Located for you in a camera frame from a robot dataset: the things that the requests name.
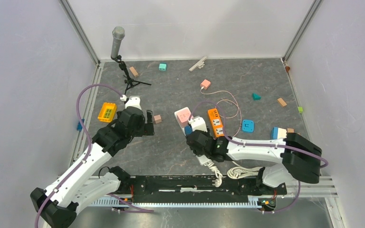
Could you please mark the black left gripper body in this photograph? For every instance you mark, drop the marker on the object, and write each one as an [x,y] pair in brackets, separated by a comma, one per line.
[143,129]

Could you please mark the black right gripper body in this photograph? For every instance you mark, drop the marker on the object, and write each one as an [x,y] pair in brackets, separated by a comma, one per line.
[207,154]

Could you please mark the white multicolour power strip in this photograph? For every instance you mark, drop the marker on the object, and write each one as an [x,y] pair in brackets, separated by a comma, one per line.
[198,123]

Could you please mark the blue cube socket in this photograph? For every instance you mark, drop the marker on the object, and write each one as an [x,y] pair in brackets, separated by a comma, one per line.
[187,130]

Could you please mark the pink cube socket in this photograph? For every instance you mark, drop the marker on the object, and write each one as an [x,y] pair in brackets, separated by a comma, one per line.
[182,116]

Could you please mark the light blue adapter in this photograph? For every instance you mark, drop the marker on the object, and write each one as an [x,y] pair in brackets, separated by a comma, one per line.
[248,126]

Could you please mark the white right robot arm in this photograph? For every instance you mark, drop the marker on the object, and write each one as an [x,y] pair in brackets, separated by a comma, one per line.
[294,156]

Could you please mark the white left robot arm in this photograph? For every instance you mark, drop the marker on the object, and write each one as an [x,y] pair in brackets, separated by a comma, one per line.
[60,202]

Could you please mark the small mauve cube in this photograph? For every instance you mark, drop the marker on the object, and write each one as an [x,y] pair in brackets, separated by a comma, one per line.
[157,119]

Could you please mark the orange power strip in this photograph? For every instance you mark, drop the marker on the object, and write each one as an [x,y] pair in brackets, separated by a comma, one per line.
[216,123]

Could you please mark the yellow toy crate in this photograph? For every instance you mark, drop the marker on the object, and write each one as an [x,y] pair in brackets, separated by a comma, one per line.
[107,112]

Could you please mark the black tripod mic stand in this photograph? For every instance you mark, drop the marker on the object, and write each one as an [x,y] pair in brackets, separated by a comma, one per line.
[130,83]

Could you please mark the tan wooden block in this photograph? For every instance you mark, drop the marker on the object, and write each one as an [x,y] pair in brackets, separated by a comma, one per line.
[134,71]

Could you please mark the teal cube block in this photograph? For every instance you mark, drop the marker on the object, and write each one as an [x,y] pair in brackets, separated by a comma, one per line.
[162,67]

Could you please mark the small pink charger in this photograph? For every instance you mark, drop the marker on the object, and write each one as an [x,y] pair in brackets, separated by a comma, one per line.
[205,84]

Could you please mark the teal triangle block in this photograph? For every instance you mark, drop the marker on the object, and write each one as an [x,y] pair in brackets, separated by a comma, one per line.
[256,96]

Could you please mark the grey microphone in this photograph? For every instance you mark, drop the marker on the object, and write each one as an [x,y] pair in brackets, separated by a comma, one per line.
[118,35]

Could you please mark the tan block right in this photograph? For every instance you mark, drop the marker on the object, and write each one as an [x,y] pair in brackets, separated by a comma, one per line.
[282,102]

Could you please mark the blue clip on rail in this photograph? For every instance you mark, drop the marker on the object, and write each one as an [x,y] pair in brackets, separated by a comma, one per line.
[79,126]

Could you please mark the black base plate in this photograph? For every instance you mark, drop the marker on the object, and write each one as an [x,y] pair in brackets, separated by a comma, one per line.
[194,189]

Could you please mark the white plastic bracket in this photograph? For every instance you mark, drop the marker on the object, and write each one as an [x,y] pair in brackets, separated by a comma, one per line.
[199,64]

